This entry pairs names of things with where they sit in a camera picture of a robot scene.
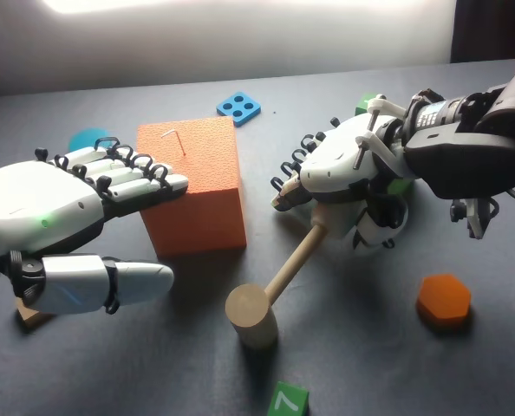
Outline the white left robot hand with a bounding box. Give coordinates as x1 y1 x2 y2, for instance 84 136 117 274
0 136 190 316

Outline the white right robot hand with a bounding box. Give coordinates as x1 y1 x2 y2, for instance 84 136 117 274
270 113 410 252

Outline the wooden mallet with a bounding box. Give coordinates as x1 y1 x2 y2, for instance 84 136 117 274
225 203 358 350

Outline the large orange foam cube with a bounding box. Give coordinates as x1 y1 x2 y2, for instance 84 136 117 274
135 116 247 260

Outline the small green block letter Y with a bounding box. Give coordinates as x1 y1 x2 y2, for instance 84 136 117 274
355 94 378 116

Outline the blue square four-hole block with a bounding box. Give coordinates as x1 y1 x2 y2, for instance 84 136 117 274
215 91 262 128

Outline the tan wooden rectangular block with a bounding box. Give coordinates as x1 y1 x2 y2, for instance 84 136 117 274
15 298 57 328

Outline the thin metal nail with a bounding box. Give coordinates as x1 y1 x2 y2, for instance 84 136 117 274
160 128 186 157

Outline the orange hexagon block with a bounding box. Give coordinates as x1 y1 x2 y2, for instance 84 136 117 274
415 273 473 326

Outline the green number seven cube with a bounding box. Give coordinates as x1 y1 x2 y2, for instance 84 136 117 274
268 380 310 416

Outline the large green foam cube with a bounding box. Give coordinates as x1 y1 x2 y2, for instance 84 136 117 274
342 177 414 237

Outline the blue round disc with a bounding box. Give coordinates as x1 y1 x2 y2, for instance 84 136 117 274
68 127 111 153

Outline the grey table cloth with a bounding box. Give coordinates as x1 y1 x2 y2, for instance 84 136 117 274
0 58 515 416

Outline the dark curtain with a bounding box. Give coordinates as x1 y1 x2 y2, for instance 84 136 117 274
450 0 515 64

